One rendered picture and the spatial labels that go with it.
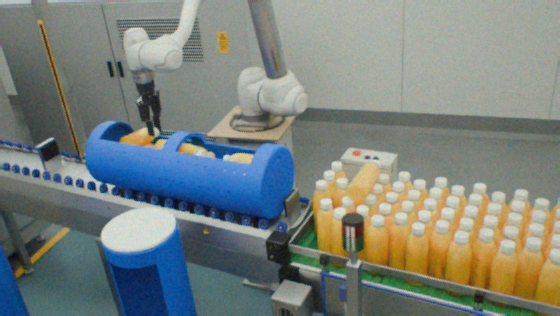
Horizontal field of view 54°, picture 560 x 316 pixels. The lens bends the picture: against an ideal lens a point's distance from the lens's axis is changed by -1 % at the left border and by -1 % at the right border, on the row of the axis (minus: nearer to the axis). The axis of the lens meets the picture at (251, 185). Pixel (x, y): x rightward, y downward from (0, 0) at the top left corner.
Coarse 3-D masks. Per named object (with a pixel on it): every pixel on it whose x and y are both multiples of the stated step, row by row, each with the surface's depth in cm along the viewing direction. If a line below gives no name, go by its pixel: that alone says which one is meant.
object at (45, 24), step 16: (32, 0) 271; (48, 16) 276; (48, 32) 277; (48, 48) 282; (64, 64) 289; (64, 80) 291; (64, 96) 294; (64, 112) 301; (80, 128) 307; (80, 144) 308; (80, 160) 315
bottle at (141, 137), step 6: (132, 132) 245; (138, 132) 239; (144, 132) 237; (120, 138) 248; (126, 138) 244; (132, 138) 241; (138, 138) 239; (144, 138) 237; (150, 138) 238; (132, 144) 242; (138, 144) 241; (144, 144) 240
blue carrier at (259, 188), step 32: (96, 128) 241; (128, 128) 254; (96, 160) 236; (128, 160) 227; (160, 160) 220; (192, 160) 213; (224, 160) 207; (256, 160) 201; (288, 160) 215; (160, 192) 228; (192, 192) 216; (224, 192) 207; (256, 192) 200; (288, 192) 220
